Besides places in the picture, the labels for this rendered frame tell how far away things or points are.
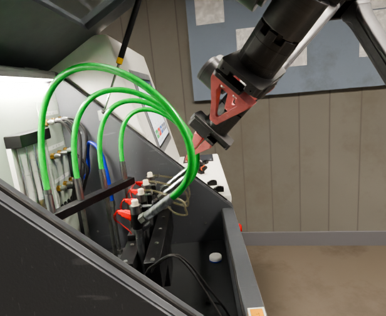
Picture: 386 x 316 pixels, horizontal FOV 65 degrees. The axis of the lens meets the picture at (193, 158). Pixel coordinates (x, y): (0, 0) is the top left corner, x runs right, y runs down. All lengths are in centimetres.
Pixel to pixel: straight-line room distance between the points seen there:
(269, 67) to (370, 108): 223
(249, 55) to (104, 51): 72
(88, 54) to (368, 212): 237
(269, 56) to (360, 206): 245
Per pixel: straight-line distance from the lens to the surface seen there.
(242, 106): 41
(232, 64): 40
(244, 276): 72
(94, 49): 108
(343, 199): 273
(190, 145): 54
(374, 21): 101
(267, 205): 264
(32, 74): 92
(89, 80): 108
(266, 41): 40
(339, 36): 252
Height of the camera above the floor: 136
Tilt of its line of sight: 13 degrees down
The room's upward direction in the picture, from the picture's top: 5 degrees counter-clockwise
